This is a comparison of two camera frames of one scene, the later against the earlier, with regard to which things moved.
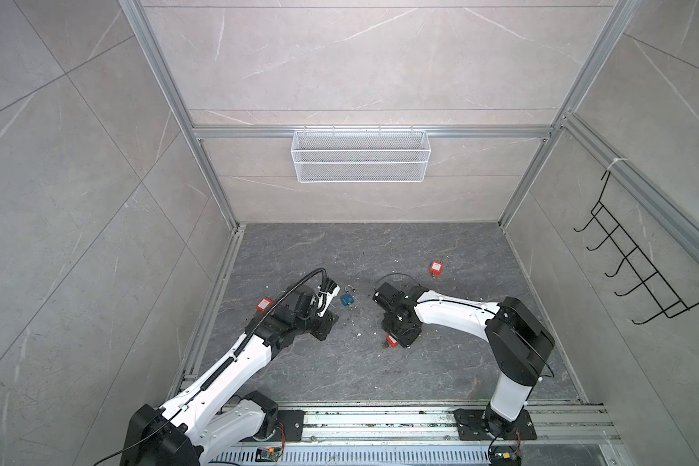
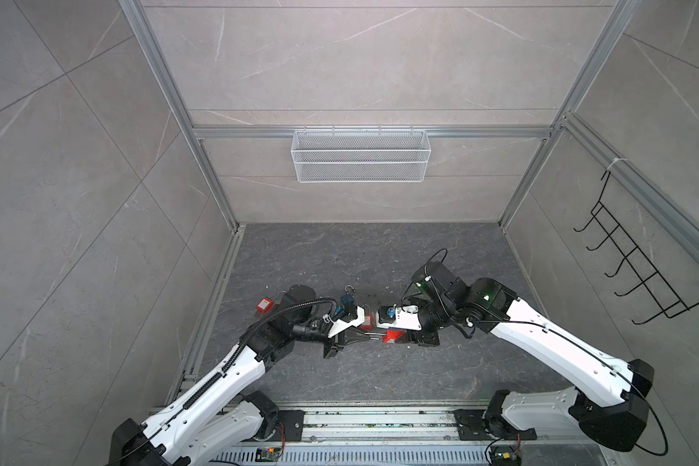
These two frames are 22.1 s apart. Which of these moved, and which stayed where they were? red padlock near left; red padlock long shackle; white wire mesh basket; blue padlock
Moved: red padlock long shackle
Stayed: red padlock near left; white wire mesh basket; blue padlock
